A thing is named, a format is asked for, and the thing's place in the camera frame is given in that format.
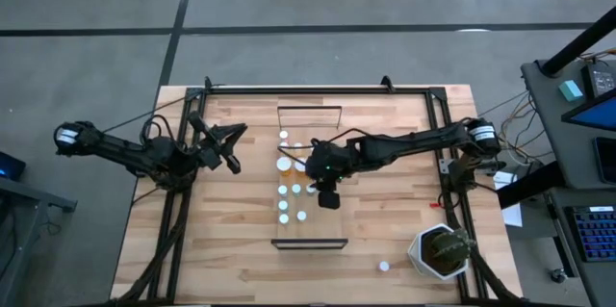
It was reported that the black device with blue light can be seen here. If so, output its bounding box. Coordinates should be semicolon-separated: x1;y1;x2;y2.
0;150;28;182

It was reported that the wooden shelf with black frame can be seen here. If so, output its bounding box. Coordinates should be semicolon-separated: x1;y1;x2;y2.
269;105;349;251

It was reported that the black device box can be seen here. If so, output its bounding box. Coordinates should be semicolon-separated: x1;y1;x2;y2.
580;62;616;99

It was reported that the small teal box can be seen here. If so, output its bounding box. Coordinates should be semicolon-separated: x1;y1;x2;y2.
557;79;584;103

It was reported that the white paper sheet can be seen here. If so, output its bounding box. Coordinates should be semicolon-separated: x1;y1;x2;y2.
492;170;525;229

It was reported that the black tablet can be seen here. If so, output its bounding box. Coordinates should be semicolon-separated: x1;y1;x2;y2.
594;136;616;185

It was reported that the potted cactus in white pot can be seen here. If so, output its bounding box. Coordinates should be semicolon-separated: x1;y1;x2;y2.
407;222;477;282

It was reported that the grey side desk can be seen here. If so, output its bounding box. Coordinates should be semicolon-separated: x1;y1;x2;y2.
520;58;616;307

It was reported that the dark grey desk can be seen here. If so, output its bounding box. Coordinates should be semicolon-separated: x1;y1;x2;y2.
0;150;79;307

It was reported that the thin black tether cable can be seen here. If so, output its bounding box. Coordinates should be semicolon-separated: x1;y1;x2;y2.
103;96;193;134

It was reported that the keyboard with backlit keys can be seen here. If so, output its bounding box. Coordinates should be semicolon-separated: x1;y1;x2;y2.
562;204;616;264

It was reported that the black round pole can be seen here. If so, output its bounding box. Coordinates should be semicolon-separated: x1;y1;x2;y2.
539;6;616;78

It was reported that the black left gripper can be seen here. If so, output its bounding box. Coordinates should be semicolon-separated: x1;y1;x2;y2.
188;112;248;169

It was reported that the black diagonal beam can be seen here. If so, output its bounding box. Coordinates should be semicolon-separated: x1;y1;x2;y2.
495;161;565;211

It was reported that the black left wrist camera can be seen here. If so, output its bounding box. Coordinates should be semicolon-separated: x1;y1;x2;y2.
225;152;243;176

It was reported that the black aluminium table frame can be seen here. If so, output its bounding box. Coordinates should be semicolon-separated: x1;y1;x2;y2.
111;74;525;307

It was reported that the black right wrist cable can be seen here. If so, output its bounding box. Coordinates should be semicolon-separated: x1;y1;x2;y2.
310;127;374;147

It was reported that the blue lit screen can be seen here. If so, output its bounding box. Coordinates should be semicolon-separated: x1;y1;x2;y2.
560;86;616;133

